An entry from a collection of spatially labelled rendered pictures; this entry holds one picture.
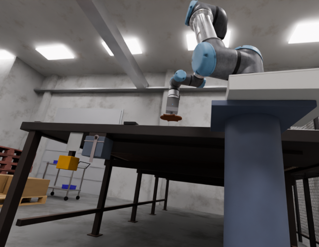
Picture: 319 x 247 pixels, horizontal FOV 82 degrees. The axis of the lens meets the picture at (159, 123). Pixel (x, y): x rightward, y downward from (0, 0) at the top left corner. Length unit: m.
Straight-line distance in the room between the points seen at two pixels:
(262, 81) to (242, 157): 0.22
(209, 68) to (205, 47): 0.07
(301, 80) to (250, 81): 0.12
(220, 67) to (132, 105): 6.66
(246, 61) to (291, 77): 0.22
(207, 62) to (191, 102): 6.08
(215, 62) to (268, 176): 0.40
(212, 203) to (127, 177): 2.81
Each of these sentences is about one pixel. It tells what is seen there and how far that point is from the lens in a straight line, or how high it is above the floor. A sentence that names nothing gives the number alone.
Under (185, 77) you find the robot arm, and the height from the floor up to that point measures 1.28.
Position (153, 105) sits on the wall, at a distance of 6.99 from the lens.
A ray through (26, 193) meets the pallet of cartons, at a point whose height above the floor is 0.18.
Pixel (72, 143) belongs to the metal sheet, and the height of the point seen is 0.78.
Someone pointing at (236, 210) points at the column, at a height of 0.56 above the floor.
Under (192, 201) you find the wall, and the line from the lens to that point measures 6.08.
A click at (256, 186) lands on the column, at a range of 0.59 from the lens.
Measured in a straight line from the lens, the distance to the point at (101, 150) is 1.11.
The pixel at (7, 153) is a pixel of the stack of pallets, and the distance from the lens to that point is 5.24.
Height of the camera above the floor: 0.61
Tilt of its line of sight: 18 degrees up
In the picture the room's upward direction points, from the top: 7 degrees clockwise
